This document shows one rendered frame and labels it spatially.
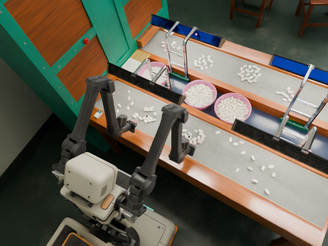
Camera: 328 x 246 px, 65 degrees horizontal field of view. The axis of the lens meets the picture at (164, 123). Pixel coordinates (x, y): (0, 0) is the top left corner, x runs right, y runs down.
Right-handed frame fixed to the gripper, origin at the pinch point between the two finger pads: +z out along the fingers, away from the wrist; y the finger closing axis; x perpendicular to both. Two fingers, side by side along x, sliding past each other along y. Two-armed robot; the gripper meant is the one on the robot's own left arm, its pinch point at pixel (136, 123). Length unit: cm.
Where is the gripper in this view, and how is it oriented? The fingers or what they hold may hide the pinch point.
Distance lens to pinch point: 184.9
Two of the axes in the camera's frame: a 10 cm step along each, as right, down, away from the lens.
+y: -8.3, -4.1, 3.8
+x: -2.5, 8.8, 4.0
